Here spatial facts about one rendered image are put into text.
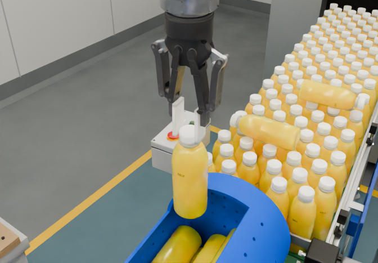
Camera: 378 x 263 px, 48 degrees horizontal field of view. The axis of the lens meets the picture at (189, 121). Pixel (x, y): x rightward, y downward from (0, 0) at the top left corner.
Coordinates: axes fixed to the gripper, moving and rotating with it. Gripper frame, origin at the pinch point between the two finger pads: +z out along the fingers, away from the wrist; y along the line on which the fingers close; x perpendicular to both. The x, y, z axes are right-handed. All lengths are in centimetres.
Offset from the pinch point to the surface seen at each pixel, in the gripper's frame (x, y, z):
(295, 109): 65, 3, 32
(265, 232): 3.3, 15.7, 23.3
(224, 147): 35.1, -8.1, 32.2
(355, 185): 63, 27, 53
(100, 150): 121, -142, 143
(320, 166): 40, 18, 32
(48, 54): 186, -252, 120
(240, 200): 5.3, 9.1, 19.4
